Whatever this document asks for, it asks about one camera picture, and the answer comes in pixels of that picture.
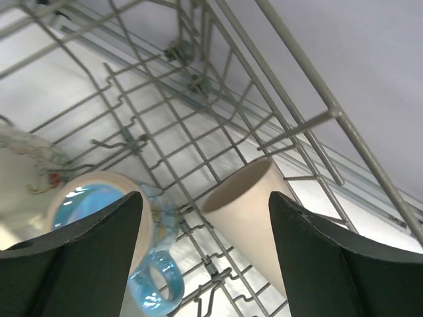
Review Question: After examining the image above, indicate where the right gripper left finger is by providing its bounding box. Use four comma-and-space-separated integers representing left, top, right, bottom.
1, 192, 142, 316

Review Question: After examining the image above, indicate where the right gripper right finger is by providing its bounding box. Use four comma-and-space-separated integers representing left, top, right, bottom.
268, 192, 422, 316

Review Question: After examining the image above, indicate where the blue butterfly mug orange inside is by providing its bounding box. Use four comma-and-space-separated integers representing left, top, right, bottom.
44, 171, 184, 316

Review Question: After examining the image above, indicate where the floral cream mug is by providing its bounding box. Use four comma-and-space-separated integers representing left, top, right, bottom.
1, 123, 71, 250

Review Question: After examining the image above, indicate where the beige tumbler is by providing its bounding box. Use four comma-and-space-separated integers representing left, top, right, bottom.
202, 158, 294, 296

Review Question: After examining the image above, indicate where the grey wire dish rack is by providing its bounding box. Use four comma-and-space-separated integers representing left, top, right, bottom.
1, 1, 422, 316

